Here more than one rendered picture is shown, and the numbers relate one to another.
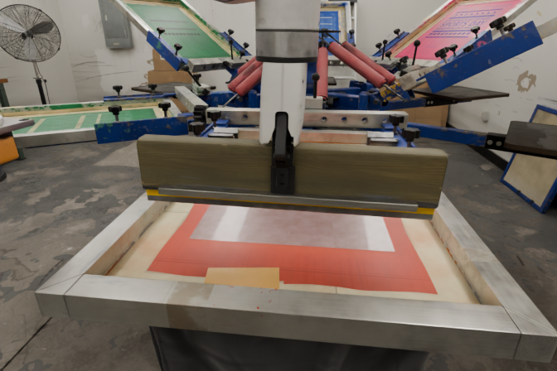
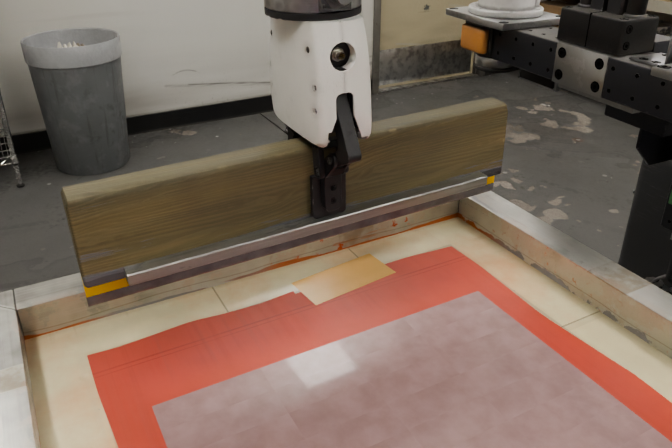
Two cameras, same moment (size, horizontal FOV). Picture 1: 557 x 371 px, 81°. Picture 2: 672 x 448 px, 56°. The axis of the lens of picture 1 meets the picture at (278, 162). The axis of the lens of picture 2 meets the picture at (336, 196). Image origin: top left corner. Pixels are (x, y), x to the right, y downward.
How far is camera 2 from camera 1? 0.89 m
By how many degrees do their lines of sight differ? 122
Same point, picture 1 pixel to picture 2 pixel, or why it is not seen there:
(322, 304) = not seen: hidden behind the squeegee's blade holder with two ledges
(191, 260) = (427, 271)
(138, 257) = (484, 250)
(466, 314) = (67, 286)
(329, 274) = (244, 323)
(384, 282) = (165, 342)
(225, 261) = (389, 286)
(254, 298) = not seen: hidden behind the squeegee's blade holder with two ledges
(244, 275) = (346, 281)
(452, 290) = (61, 370)
